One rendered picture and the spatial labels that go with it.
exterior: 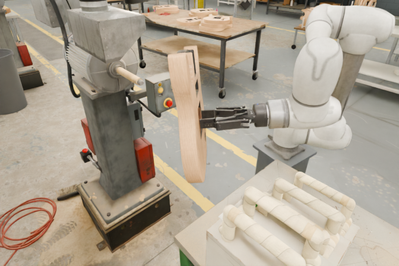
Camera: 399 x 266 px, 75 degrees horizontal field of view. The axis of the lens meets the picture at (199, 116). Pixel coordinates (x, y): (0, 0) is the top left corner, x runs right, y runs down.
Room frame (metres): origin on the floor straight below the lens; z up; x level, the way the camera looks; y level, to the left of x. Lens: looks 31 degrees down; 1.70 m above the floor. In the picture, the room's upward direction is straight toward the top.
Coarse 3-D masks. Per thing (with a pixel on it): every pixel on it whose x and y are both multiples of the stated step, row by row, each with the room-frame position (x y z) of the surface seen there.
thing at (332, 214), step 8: (280, 184) 0.56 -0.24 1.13; (288, 184) 0.55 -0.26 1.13; (288, 192) 0.54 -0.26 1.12; (296, 192) 0.53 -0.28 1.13; (304, 192) 0.52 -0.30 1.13; (304, 200) 0.50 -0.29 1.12; (312, 200) 0.50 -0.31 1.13; (320, 200) 0.50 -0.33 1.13; (312, 208) 0.48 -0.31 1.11; (320, 208) 0.47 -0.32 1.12; (328, 208) 0.47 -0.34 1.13; (328, 216) 0.45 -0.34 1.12; (336, 216) 0.45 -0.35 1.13
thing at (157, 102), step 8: (168, 72) 1.46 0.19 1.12; (152, 80) 1.35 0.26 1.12; (160, 80) 1.35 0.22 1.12; (168, 80) 1.37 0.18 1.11; (152, 88) 1.32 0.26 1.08; (168, 88) 1.36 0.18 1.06; (152, 96) 1.33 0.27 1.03; (160, 96) 1.33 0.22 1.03; (168, 96) 1.36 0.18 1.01; (144, 104) 1.41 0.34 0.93; (152, 104) 1.34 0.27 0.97; (160, 104) 1.32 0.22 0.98; (152, 112) 1.38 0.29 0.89; (160, 112) 1.32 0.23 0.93
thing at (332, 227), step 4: (328, 220) 0.45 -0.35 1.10; (332, 220) 0.44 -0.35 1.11; (328, 224) 0.45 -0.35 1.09; (332, 224) 0.44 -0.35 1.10; (336, 224) 0.44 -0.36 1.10; (340, 224) 0.44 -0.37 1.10; (324, 228) 0.46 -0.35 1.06; (328, 228) 0.45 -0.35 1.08; (332, 228) 0.44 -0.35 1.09; (336, 228) 0.44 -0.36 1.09; (328, 232) 0.44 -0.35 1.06; (332, 232) 0.44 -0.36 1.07; (336, 232) 0.44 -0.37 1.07
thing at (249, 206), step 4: (244, 196) 0.46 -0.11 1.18; (244, 200) 0.46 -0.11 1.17; (248, 200) 0.45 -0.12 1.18; (244, 204) 0.46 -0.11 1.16; (248, 204) 0.45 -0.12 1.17; (252, 204) 0.45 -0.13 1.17; (244, 208) 0.45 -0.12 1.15; (248, 208) 0.45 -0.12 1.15; (252, 208) 0.45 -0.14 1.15; (248, 212) 0.45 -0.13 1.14; (252, 212) 0.45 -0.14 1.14; (248, 216) 0.45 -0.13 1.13; (252, 216) 0.45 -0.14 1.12
